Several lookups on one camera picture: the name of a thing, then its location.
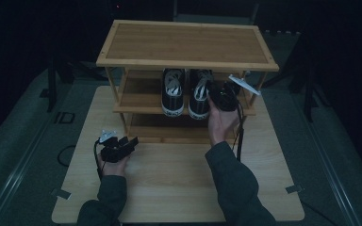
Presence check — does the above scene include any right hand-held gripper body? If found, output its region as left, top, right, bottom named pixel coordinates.
left=206, top=73, right=262, bottom=113

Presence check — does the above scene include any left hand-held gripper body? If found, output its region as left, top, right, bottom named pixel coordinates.
left=98, top=129, right=130, bottom=164

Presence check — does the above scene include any black canvas sneaker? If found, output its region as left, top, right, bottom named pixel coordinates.
left=188, top=69, right=215, bottom=121
left=160, top=68, right=187, bottom=118

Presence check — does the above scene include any wooden three-tier shoe rack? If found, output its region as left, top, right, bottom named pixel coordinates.
left=95, top=19, right=280, bottom=146

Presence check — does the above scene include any person's left hand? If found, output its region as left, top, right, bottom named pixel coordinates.
left=97, top=153, right=130, bottom=179

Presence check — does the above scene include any person's right hand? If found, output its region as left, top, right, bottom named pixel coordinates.
left=206, top=96, right=241, bottom=148

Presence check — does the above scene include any grey tape piece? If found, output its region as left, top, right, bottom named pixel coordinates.
left=285, top=184, right=304, bottom=195
left=51, top=187, right=73, bottom=201

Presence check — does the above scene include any black metal stand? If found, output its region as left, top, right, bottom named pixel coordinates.
left=44, top=51, right=107, bottom=113
left=262, top=29, right=333, bottom=124

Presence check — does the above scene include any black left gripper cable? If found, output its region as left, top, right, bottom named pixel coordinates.
left=57, top=139, right=107, bottom=182

